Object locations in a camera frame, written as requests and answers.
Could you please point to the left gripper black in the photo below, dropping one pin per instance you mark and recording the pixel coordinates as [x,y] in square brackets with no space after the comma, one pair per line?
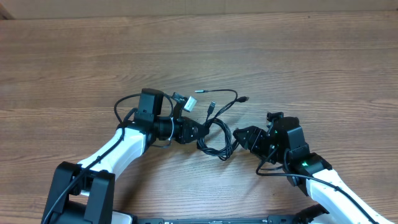
[185,135]

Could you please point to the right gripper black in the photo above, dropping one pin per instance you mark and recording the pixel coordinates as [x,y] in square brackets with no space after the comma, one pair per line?
[252,142]

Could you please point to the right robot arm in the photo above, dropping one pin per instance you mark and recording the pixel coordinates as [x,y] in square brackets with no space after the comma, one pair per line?
[283,142]

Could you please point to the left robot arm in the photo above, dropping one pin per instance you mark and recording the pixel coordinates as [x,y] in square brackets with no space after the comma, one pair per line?
[84,192]

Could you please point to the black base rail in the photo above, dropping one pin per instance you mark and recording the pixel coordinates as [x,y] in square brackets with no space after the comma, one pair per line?
[271,219]

